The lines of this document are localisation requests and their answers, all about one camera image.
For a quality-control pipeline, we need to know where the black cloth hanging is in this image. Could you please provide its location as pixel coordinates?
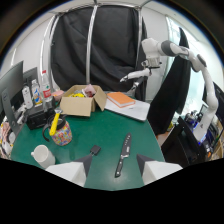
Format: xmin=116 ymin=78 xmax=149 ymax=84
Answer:
xmin=146 ymin=27 xmax=193 ymax=136

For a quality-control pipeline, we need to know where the white mug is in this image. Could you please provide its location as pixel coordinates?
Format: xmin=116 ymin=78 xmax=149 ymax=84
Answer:
xmin=30 ymin=144 xmax=57 ymax=170

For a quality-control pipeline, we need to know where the orange book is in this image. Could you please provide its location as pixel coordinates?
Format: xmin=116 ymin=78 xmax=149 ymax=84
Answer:
xmin=106 ymin=91 xmax=137 ymax=109

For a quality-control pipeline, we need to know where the black cabinet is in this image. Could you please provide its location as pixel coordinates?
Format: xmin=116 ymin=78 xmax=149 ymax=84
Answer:
xmin=160 ymin=116 xmax=208 ymax=168

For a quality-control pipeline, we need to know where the black curtain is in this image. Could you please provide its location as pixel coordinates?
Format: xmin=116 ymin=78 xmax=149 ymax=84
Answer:
xmin=50 ymin=5 xmax=149 ymax=102

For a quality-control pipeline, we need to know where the clear bottle yellow label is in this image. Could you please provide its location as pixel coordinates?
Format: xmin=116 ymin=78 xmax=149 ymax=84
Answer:
xmin=30 ymin=78 xmax=44 ymax=107

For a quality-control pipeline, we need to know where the colourful patterned jar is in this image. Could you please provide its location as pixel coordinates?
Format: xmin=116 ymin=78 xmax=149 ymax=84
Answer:
xmin=50 ymin=119 xmax=73 ymax=147

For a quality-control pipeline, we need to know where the clear bottle red label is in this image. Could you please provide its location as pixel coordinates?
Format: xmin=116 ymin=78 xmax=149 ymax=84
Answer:
xmin=40 ymin=69 xmax=54 ymax=104

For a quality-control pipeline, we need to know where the black monitor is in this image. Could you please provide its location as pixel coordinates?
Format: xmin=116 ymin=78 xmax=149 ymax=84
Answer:
xmin=0 ymin=60 xmax=25 ymax=131

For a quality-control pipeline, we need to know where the small black block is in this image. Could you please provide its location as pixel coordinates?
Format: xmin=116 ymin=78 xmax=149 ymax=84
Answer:
xmin=89 ymin=144 xmax=102 ymax=156

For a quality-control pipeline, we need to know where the black box device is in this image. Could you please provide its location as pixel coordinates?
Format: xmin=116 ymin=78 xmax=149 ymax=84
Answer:
xmin=25 ymin=102 xmax=57 ymax=131

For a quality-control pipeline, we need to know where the white bottle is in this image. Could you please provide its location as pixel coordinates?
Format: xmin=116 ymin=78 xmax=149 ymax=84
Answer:
xmin=21 ymin=84 xmax=34 ymax=110

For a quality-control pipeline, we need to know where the open cardboard box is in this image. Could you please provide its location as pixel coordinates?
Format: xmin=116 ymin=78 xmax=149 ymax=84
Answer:
xmin=59 ymin=84 xmax=108 ymax=118

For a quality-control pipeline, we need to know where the black kitchen knife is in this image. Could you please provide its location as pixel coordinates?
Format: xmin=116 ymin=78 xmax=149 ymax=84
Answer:
xmin=114 ymin=132 xmax=133 ymax=178

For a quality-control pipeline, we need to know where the silver laptop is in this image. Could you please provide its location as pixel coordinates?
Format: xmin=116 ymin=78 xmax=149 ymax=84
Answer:
xmin=104 ymin=96 xmax=151 ymax=122

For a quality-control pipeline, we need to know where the metal frame pole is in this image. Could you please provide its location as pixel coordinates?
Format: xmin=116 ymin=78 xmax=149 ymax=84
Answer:
xmin=85 ymin=4 xmax=100 ymax=86

